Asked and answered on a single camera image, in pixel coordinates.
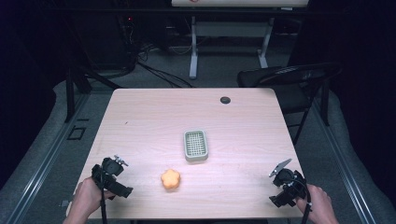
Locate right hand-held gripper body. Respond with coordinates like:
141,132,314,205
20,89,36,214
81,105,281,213
268,158,308,201

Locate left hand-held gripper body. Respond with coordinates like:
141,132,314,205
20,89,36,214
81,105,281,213
91,154,130,189

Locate orange flower-shaped soap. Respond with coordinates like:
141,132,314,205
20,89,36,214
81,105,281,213
160,168,182,191

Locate grey-green soap dish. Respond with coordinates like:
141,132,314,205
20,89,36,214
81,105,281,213
182,129,209,163

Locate person's right hand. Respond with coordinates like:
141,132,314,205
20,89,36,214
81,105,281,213
295,184,337,221

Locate person's left hand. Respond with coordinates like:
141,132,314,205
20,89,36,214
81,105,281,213
72,176,117,217

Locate black metal stand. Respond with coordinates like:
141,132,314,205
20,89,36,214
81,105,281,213
64,62,123,123

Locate black folding chair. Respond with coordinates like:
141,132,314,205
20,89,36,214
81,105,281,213
236,62,344,146

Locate white desk with metal legs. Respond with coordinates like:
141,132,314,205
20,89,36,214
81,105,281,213
170,0,310,80

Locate left hand-held gripper cable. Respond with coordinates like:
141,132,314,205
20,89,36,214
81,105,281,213
99,174,109,224

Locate hand-held gripper cable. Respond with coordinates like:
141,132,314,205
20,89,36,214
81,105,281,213
99,174,109,224
300,183,314,224

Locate right hand-held gripper cable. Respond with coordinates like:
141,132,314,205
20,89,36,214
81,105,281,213
300,183,314,224

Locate grey metal floor rail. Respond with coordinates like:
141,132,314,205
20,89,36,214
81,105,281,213
311,98,378,224
5,92,92,224

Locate bundle of black floor cables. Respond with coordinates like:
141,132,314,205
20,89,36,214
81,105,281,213
124,43,194,89

